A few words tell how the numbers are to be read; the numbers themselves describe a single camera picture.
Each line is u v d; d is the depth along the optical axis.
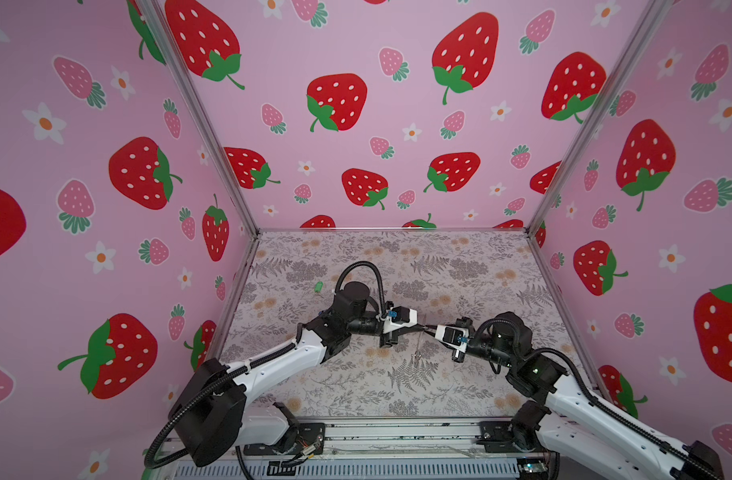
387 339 0.64
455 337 0.57
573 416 0.51
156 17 0.68
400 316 0.59
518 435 0.65
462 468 0.70
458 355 0.64
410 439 0.75
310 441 0.73
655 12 0.69
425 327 0.69
